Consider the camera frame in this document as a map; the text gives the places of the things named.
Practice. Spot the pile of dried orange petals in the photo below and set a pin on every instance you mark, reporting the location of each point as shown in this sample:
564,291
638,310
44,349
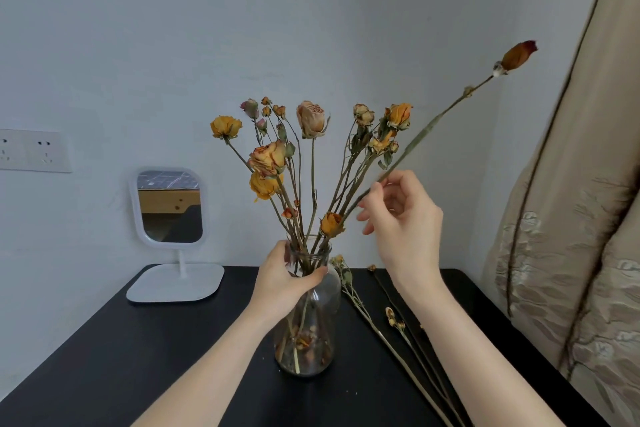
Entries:
302,341

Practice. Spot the white standing mirror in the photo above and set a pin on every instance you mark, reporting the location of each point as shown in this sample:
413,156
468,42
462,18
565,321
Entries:
175,284

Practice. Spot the peach pink-edged dried flower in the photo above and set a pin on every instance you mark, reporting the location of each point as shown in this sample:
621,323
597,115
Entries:
267,157

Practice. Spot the round yellow dried flower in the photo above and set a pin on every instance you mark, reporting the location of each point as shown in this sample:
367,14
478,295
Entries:
331,224

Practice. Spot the person's right hand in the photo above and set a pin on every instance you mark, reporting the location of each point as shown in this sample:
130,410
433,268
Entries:
405,236

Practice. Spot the clear glass vase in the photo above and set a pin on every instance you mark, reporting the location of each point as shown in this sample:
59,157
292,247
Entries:
327,291

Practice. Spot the beige embroidered curtain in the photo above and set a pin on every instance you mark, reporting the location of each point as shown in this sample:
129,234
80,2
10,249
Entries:
575,266

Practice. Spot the white wall socket panel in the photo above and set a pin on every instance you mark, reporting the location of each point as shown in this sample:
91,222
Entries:
30,150

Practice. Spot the short cluster buds dried flower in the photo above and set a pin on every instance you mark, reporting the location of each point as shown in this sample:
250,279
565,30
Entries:
390,314

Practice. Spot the black table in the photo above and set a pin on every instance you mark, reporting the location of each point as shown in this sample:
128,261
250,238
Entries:
125,356

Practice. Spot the person's left forearm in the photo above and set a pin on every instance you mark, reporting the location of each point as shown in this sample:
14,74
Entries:
210,376

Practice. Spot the person's left hand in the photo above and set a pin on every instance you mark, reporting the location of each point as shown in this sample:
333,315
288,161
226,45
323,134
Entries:
280,286

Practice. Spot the person's right forearm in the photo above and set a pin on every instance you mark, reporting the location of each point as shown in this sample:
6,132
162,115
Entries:
475,356

